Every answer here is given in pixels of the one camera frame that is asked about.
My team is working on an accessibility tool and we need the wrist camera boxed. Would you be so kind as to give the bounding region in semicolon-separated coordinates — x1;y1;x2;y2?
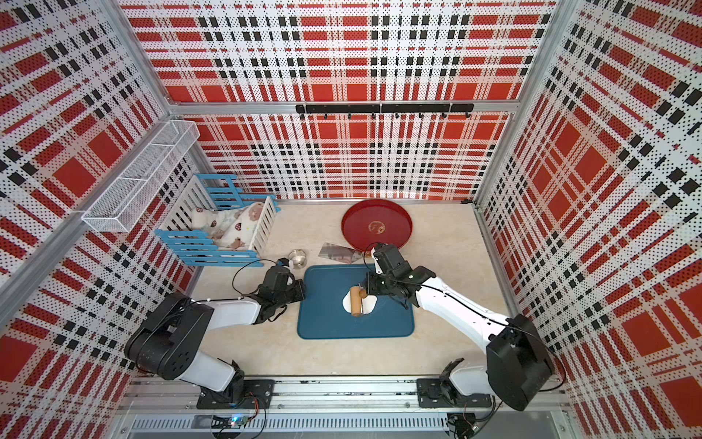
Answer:
276;258;293;270
370;247;384;275

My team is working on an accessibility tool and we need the red round plate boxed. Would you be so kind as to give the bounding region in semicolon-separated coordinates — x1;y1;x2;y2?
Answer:
341;199;413;251

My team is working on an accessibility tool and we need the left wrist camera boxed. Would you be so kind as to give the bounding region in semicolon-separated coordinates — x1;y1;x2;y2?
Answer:
276;258;293;270

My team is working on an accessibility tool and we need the blue white toy crib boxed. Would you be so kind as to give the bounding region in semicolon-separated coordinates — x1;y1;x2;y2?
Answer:
155;174;280;267

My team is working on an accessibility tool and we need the black hook rail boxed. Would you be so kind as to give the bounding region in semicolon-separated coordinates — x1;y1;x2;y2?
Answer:
295;102;475;117

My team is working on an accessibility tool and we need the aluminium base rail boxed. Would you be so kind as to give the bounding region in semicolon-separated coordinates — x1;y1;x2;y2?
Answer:
107;376;583;438

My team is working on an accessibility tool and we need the teal plastic tray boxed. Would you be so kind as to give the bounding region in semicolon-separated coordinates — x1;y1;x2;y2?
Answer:
297;264;415;339

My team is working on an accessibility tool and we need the doll in patterned cloth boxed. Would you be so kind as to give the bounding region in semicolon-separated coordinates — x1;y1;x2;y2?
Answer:
190;202;264;251

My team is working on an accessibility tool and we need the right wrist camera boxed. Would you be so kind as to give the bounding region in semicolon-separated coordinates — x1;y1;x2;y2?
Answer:
370;247;384;275

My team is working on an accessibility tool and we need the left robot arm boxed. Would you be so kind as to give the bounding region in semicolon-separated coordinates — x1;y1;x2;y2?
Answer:
124;264;305;402

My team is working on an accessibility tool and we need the small glass bowl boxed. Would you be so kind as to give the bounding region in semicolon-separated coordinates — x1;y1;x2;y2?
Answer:
288;249;307;270

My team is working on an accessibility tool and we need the white dough lump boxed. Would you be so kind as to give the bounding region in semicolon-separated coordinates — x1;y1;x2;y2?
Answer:
342;289;378;316

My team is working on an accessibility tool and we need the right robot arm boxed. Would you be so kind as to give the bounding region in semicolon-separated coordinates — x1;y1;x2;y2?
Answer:
364;243;558;412

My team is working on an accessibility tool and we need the small green circuit board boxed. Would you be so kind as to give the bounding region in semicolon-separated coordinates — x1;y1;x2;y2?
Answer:
210;415;250;430

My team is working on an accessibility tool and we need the wooden rolling pin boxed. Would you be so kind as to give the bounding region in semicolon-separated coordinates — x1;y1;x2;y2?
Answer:
349;286;367;318

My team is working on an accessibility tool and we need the white wire mesh basket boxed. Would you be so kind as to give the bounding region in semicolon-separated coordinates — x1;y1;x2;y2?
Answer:
82;119;199;232

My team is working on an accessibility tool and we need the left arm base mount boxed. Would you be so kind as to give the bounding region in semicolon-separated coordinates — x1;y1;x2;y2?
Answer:
197;379;275;410

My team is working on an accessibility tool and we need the knife with wooden handle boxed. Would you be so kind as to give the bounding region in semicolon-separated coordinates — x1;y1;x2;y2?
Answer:
318;243;364;264

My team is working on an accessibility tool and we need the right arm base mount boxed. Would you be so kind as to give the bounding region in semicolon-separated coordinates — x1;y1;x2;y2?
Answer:
416;378;493;409

